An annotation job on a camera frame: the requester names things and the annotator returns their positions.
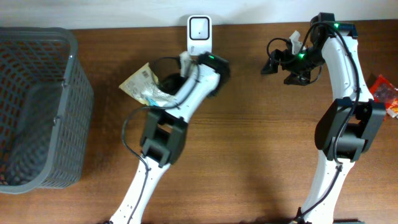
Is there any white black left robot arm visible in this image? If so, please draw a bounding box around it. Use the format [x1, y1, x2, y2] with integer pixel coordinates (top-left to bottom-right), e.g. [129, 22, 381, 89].
[109, 52, 231, 224]

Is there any white barcode scanner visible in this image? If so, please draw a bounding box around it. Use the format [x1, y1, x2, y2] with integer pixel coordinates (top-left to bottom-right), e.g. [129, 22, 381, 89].
[187, 15, 213, 56]

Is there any grey plastic basket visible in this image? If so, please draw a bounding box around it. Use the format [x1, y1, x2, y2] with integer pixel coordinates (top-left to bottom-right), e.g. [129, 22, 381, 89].
[1, 27, 94, 195]

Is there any yellow snack bag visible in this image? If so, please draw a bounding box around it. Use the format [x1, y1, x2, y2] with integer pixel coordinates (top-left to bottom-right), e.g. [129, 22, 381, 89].
[119, 63, 174, 107]

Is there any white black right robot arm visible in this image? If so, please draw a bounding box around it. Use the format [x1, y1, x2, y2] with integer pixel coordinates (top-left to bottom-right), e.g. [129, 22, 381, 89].
[261, 12, 386, 223]

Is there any red snack bag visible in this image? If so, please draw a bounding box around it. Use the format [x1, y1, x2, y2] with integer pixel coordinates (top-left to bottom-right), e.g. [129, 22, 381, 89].
[370, 75, 397, 110]

